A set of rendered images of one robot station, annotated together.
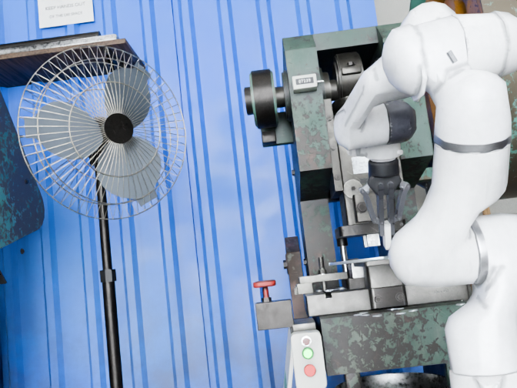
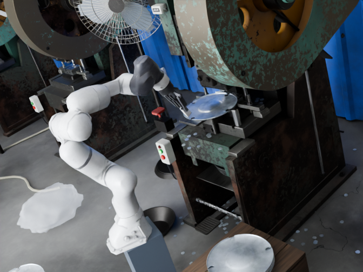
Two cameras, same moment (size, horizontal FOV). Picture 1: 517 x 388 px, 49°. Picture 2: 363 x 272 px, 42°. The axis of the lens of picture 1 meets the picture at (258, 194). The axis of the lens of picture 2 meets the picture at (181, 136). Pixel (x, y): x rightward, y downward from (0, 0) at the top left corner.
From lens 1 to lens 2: 2.26 m
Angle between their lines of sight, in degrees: 62
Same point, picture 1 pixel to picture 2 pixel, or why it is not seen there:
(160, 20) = not seen: outside the picture
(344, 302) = not seen: hidden behind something
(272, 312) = (159, 125)
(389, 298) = (208, 129)
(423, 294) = (226, 129)
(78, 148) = (103, 16)
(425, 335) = (214, 153)
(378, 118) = (127, 88)
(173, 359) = not seen: hidden behind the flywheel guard
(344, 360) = (188, 151)
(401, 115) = (134, 89)
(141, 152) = (136, 8)
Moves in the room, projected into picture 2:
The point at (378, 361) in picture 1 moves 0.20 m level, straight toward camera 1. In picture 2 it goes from (200, 156) to (170, 174)
